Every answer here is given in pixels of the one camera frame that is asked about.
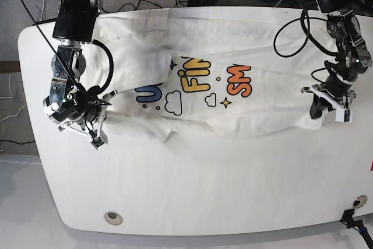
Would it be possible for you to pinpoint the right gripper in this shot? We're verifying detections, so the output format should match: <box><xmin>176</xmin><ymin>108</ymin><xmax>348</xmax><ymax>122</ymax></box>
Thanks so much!
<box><xmin>58</xmin><ymin>90</ymin><xmax>118</xmax><ymax>138</ymax></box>

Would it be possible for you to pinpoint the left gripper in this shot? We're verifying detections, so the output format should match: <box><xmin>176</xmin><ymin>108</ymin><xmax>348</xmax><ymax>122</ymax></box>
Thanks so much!
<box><xmin>301</xmin><ymin>76</ymin><xmax>356</xmax><ymax>120</ymax></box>

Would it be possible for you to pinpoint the white printed T-shirt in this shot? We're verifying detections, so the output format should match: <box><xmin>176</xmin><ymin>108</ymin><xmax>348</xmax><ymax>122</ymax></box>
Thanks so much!
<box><xmin>93</xmin><ymin>10</ymin><xmax>328</xmax><ymax>141</ymax></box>

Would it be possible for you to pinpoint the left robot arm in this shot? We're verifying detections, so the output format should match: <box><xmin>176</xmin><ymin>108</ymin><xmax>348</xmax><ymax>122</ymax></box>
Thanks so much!
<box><xmin>298</xmin><ymin>0</ymin><xmax>372</xmax><ymax>122</ymax></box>

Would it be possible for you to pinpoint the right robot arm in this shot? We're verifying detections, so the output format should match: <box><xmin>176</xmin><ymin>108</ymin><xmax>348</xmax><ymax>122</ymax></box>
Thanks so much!
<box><xmin>44</xmin><ymin>0</ymin><xmax>116</xmax><ymax>145</ymax></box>

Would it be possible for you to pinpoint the silver table grommet left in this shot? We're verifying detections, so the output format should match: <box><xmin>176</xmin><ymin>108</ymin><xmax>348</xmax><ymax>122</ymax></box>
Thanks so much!
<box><xmin>104</xmin><ymin>211</ymin><xmax>123</xmax><ymax>226</ymax></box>

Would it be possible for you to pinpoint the silver table grommet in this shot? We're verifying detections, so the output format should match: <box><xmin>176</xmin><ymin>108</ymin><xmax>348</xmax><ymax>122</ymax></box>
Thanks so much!
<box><xmin>353</xmin><ymin>195</ymin><xmax>368</xmax><ymax>209</ymax></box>
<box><xmin>104</xmin><ymin>211</ymin><xmax>123</xmax><ymax>226</ymax></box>

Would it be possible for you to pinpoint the silver table grommet right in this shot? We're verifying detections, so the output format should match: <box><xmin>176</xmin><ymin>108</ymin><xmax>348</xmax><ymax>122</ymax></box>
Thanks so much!
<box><xmin>353</xmin><ymin>195</ymin><xmax>368</xmax><ymax>209</ymax></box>

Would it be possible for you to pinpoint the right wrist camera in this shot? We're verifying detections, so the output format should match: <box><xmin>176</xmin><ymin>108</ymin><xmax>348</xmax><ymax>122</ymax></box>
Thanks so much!
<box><xmin>89</xmin><ymin>131</ymin><xmax>107</xmax><ymax>150</ymax></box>

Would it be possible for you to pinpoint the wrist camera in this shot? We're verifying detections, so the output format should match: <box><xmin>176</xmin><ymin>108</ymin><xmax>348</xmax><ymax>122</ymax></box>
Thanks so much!
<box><xmin>335</xmin><ymin>107</ymin><xmax>353</xmax><ymax>123</ymax></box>
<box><xmin>89</xmin><ymin>131</ymin><xmax>107</xmax><ymax>150</ymax></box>

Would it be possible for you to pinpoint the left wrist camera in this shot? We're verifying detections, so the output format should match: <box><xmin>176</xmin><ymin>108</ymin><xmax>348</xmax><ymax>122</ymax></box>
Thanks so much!
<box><xmin>335</xmin><ymin>107</ymin><xmax>353</xmax><ymax>123</ymax></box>

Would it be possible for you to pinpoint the white cable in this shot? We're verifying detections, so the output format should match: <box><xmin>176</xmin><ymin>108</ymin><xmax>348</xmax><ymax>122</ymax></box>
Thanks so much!
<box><xmin>0</xmin><ymin>71</ymin><xmax>27</xmax><ymax>121</ymax></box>

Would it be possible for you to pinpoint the black clamp with cable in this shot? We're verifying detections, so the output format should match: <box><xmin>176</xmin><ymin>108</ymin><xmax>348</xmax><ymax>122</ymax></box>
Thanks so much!
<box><xmin>340</xmin><ymin>209</ymin><xmax>373</xmax><ymax>249</ymax></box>

